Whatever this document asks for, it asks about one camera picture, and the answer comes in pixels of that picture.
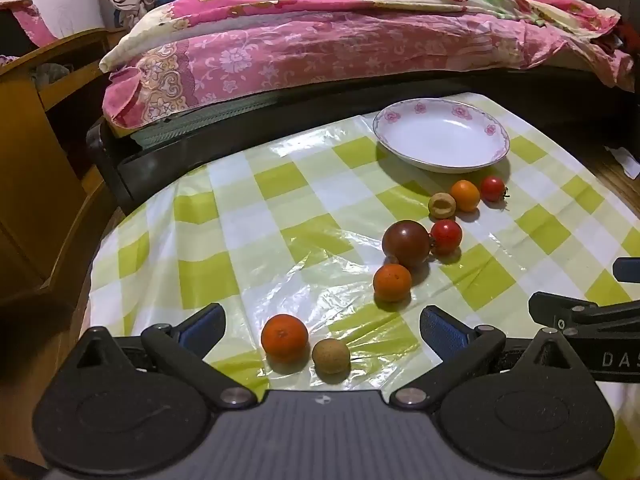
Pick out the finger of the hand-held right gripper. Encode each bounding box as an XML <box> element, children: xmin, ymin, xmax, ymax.
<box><xmin>528</xmin><ymin>291</ymin><xmax>640</xmax><ymax>333</ymax></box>
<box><xmin>612</xmin><ymin>257</ymin><xmax>640</xmax><ymax>283</ymax></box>

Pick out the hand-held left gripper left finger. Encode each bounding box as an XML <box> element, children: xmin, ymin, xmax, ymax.
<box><xmin>67</xmin><ymin>303</ymin><xmax>258</xmax><ymax>408</ymax></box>

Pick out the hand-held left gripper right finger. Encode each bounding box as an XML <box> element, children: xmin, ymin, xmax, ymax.
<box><xmin>390</xmin><ymin>305</ymin><xmax>583</xmax><ymax>408</ymax></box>

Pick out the medium orange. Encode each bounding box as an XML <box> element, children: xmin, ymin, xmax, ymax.
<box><xmin>373</xmin><ymin>263</ymin><xmax>413</xmax><ymax>303</ymax></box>

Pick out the large orange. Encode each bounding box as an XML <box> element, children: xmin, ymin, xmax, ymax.
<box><xmin>261</xmin><ymin>314</ymin><xmax>309</xmax><ymax>362</ymax></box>

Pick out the dark purple tomato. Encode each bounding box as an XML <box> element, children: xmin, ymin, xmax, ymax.
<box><xmin>382</xmin><ymin>220</ymin><xmax>432</xmax><ymax>268</ymax></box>

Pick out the red cherry tomato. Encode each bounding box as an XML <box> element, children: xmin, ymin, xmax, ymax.
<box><xmin>430</xmin><ymin>219</ymin><xmax>463</xmax><ymax>254</ymax></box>
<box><xmin>480</xmin><ymin>176</ymin><xmax>510</xmax><ymax>203</ymax></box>

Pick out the round tan longan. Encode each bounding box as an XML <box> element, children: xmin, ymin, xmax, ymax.
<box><xmin>312</xmin><ymin>338</ymin><xmax>351</xmax><ymax>375</ymax></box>

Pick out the brown longan with hole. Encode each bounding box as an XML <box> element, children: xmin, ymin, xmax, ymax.
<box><xmin>428</xmin><ymin>192</ymin><xmax>457</xmax><ymax>220</ymax></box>

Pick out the small orange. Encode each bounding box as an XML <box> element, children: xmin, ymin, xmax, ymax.
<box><xmin>450</xmin><ymin>180</ymin><xmax>481</xmax><ymax>212</ymax></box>

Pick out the white plate with pink flowers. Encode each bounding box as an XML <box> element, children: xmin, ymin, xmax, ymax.
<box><xmin>372</xmin><ymin>99</ymin><xmax>511</xmax><ymax>173</ymax></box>

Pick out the green white checkered tablecloth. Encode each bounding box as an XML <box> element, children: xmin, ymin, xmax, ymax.
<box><xmin>80</xmin><ymin>91</ymin><xmax>640</xmax><ymax>461</ymax></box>

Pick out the white paper scrap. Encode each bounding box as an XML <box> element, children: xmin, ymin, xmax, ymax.
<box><xmin>604</xmin><ymin>146</ymin><xmax>640</xmax><ymax>181</ymax></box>

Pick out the pink floral bedsheet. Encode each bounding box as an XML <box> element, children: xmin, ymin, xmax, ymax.
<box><xmin>102</xmin><ymin>7</ymin><xmax>636</xmax><ymax>131</ymax></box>

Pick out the wooden cabinet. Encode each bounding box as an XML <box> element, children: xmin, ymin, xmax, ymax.
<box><xmin>0</xmin><ymin>27</ymin><xmax>132</xmax><ymax>306</ymax></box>

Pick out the pink patterned cloth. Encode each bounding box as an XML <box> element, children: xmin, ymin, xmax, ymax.
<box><xmin>0</xmin><ymin>0</ymin><xmax>56</xmax><ymax>51</ymax></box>

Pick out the dark bed frame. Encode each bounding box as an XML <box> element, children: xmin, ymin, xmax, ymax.
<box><xmin>85</xmin><ymin>67</ymin><xmax>640</xmax><ymax>211</ymax></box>

